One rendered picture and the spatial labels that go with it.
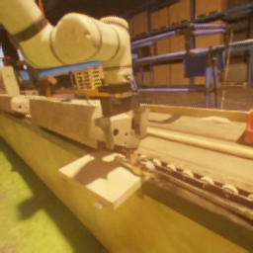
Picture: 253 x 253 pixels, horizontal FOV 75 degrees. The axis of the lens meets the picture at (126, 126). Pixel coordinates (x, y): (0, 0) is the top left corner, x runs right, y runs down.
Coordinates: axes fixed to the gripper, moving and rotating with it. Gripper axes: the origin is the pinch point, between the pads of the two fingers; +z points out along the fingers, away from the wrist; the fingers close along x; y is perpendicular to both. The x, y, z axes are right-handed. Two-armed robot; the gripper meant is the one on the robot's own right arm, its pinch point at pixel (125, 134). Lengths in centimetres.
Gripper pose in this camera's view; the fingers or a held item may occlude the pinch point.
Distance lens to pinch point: 56.4
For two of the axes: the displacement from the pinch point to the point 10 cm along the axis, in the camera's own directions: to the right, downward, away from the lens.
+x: 7.1, -2.9, 6.4
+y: 7.0, 1.5, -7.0
